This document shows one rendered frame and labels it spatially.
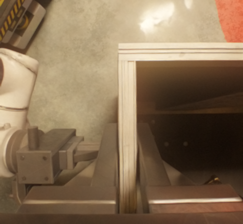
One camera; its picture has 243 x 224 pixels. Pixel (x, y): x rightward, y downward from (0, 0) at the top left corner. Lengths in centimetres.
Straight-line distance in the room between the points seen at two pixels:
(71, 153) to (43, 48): 96
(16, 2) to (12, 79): 56
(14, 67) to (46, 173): 24
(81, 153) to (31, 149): 7
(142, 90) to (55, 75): 54
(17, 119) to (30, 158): 20
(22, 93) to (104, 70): 70
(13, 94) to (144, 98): 62
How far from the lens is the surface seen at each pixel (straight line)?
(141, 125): 15
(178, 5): 121
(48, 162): 27
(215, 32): 124
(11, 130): 35
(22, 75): 44
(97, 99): 108
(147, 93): 90
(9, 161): 33
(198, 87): 42
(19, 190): 35
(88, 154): 30
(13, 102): 45
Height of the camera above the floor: 107
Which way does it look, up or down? 85 degrees down
